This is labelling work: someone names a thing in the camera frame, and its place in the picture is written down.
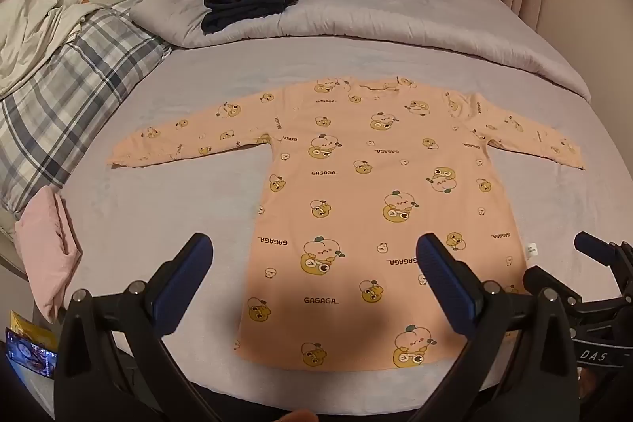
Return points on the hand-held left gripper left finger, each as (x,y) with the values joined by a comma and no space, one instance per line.
(185,273)

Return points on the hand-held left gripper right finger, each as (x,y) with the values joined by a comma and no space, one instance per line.
(445,278)

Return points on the orange cartoon print shirt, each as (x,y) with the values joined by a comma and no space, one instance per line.
(356,184)

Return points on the plaid grey pillow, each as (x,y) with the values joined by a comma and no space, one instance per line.
(74,86)

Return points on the yellow packet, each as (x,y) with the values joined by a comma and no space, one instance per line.
(29,328)

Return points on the smartphone with lit screen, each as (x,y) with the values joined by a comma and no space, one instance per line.
(29,355)

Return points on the grey duvet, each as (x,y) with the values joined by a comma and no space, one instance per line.
(395,16)

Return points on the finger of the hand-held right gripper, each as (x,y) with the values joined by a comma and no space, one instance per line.
(549,281)
(601,249)

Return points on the bed with lilac sheet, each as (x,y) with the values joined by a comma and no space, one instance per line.
(163,214)

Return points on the white crumpled cloth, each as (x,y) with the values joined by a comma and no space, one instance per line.
(34,31)

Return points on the folded dark navy garment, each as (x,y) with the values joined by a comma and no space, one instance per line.
(242,9)

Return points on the pink folded cloth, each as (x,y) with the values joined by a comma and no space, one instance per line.
(47,254)

